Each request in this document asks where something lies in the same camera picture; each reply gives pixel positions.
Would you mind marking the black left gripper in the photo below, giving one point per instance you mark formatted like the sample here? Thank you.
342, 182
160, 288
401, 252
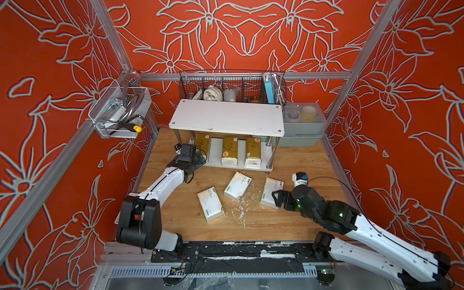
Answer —
197, 162

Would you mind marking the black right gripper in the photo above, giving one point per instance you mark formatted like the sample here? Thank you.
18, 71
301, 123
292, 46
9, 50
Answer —
289, 197

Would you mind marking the gold tissue pack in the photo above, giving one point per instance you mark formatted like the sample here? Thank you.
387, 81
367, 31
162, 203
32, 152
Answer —
253, 152
229, 155
202, 142

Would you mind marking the white green tissue pack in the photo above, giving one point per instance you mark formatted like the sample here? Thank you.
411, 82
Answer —
211, 204
271, 185
237, 187

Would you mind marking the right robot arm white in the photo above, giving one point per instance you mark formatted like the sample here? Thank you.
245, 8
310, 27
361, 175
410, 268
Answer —
350, 237

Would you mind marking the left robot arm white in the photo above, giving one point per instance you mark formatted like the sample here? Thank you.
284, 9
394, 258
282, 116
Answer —
139, 221

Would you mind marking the white two-tier shelf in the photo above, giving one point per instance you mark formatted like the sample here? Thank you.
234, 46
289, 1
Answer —
232, 118

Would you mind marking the grey plastic storage box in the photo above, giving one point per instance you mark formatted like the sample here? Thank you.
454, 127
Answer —
304, 125

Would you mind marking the blue box in basket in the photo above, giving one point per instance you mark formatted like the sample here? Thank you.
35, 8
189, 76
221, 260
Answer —
268, 81

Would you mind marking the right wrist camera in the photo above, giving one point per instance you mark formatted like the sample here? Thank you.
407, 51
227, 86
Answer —
300, 178

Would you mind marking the yellow handled tool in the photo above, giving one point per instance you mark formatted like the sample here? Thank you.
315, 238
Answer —
122, 129

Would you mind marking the clear plastic wall bin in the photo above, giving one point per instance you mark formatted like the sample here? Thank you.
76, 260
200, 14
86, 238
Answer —
127, 104

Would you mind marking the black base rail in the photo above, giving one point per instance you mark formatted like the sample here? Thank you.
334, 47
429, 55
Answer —
245, 259

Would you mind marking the black wire basket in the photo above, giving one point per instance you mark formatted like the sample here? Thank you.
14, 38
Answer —
236, 85

